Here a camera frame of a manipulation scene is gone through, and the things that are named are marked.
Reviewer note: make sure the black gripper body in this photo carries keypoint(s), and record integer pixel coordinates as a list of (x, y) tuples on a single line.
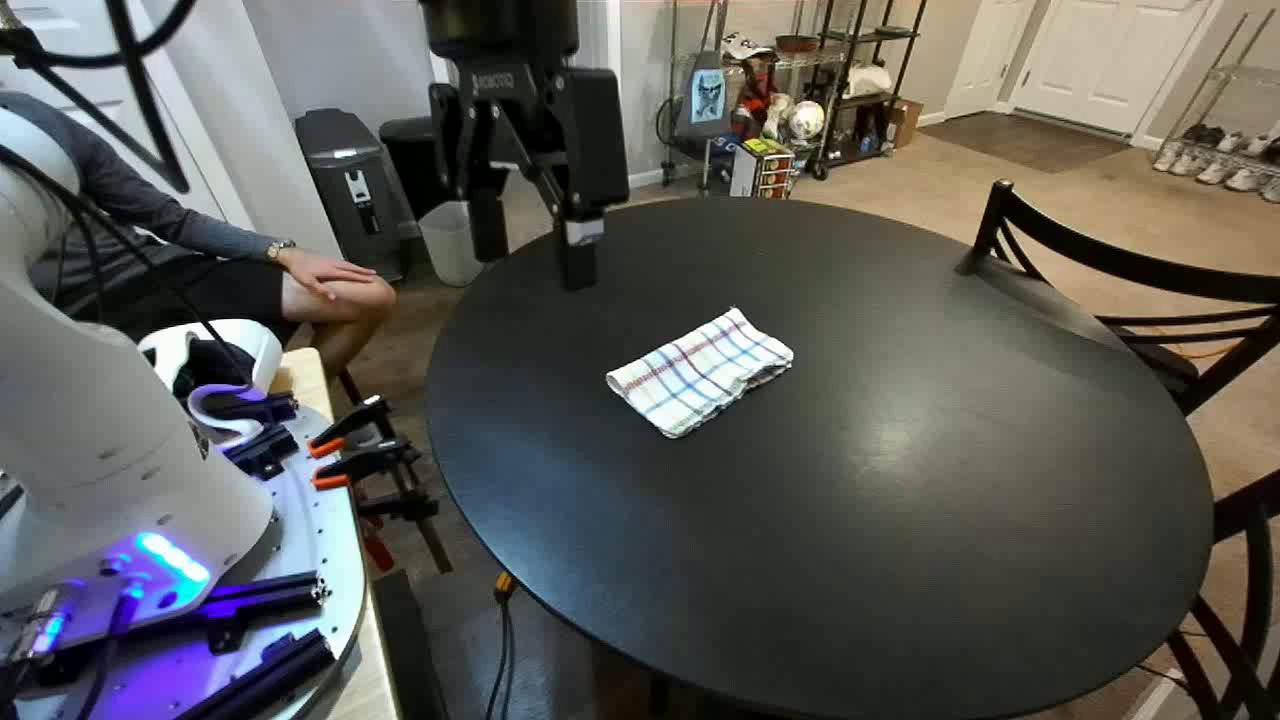
[(514, 93)]

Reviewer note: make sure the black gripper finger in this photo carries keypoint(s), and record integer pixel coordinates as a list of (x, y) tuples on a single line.
[(489, 184), (587, 144)]

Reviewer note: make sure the white checked tea towel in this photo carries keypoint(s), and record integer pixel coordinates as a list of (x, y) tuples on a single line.
[(702, 375)]

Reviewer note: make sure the grey sleeved forearm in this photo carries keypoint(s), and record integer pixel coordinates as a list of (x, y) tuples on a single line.
[(160, 212)]

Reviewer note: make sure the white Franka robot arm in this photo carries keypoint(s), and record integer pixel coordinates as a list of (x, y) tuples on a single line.
[(82, 425)]

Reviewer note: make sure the person's bare hand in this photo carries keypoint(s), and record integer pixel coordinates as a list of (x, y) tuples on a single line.
[(324, 271)]

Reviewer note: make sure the small white waste basket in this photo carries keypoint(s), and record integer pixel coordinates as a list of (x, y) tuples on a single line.
[(446, 252)]

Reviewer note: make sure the black trash bin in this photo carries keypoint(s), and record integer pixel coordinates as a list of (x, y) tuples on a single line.
[(404, 165)]

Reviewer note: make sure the grey trash bin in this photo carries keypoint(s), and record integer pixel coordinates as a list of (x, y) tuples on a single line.
[(344, 184)]

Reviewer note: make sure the colourful printed box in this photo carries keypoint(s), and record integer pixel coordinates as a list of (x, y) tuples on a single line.
[(761, 165)]

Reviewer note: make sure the white round helmet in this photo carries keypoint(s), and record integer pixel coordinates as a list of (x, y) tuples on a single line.
[(804, 120)]

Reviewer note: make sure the black clamp orange tips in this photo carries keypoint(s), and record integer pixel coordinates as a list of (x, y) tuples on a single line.
[(352, 425), (366, 460)]

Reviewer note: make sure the white rounded plastic housing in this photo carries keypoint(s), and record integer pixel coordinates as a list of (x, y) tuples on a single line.
[(263, 350)]

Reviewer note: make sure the black metal shelf rack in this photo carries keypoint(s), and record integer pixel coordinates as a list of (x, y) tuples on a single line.
[(867, 36)]

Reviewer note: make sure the seated person body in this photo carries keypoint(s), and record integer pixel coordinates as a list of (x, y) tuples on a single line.
[(202, 288)]

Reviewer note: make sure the black bar clamp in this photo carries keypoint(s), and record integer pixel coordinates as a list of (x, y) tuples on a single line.
[(403, 506)]

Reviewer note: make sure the brown doormat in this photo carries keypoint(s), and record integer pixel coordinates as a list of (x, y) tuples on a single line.
[(1025, 141)]

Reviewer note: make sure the black wooden chair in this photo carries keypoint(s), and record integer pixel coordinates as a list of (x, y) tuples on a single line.
[(1067, 248), (1254, 498)]

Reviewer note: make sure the white panelled door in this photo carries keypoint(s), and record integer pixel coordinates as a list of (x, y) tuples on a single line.
[(1107, 61)]

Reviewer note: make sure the white sneaker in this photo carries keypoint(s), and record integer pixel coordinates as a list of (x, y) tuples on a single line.
[(1210, 169), (1169, 159), (1246, 179)]

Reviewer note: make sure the metal shoe rack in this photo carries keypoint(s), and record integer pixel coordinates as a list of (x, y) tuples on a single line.
[(1241, 82)]

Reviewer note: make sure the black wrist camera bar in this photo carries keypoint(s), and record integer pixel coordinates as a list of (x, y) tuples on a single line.
[(504, 26)]

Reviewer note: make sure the blue picture frame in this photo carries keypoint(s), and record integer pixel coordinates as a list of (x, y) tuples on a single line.
[(707, 99)]

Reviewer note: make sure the small black bracket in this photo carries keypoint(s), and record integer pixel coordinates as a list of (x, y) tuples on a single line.
[(263, 451)]

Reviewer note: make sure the black aluminium rail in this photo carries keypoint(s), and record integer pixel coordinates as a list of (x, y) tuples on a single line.
[(265, 594), (265, 666)]

